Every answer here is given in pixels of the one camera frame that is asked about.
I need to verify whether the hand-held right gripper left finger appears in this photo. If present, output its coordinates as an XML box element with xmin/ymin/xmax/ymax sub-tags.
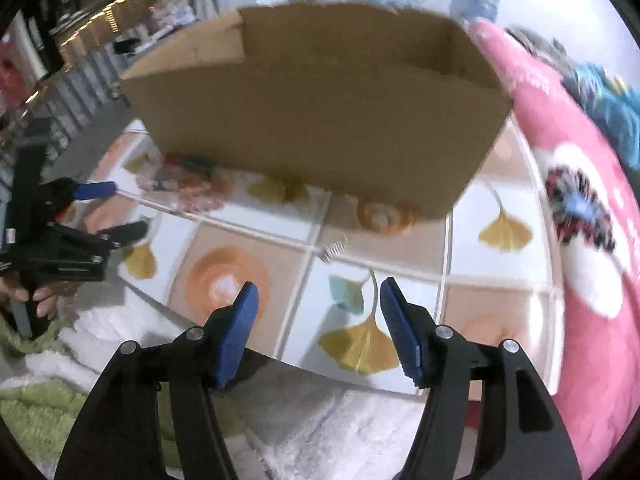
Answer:
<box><xmin>54</xmin><ymin>282</ymin><xmax>261</xmax><ymax>480</ymax></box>

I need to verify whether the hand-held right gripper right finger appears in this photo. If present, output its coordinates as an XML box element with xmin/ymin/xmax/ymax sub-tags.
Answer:
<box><xmin>379</xmin><ymin>276</ymin><xmax>583</xmax><ymax>480</ymax></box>

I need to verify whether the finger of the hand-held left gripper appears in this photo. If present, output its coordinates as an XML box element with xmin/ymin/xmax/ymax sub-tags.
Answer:
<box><xmin>52</xmin><ymin>220</ymin><xmax>151</xmax><ymax>257</ymax></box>
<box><xmin>47</xmin><ymin>176</ymin><xmax>119</xmax><ymax>207</ymax></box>

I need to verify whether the pink orange bead bracelet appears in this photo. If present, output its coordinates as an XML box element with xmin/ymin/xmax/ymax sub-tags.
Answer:
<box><xmin>144</xmin><ymin>172</ymin><xmax>232</xmax><ymax>212</ymax></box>

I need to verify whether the small metal spring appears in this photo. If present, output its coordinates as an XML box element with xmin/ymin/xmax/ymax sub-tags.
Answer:
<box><xmin>322</xmin><ymin>237</ymin><xmax>349</xmax><ymax>263</ymax></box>

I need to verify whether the brown cardboard box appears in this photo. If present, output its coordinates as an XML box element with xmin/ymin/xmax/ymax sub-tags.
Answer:
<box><xmin>120</xmin><ymin>2</ymin><xmax>515</xmax><ymax>221</ymax></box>

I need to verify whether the person's left hand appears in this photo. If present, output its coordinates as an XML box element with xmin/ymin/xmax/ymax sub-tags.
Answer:
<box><xmin>0</xmin><ymin>275</ymin><xmax>65</xmax><ymax>322</ymax></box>

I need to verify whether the cluttered lit shelf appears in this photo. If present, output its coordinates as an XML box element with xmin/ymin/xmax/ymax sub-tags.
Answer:
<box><xmin>0</xmin><ymin>0</ymin><xmax>211</xmax><ymax>161</ymax></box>

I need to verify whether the pink floral blanket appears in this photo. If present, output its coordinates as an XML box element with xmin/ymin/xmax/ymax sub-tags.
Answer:
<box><xmin>470</xmin><ymin>20</ymin><xmax>640</xmax><ymax>478</ymax></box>

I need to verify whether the blue patterned clothing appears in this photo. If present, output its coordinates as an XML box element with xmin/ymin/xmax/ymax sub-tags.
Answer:
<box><xmin>565</xmin><ymin>62</ymin><xmax>640</xmax><ymax>171</ymax></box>

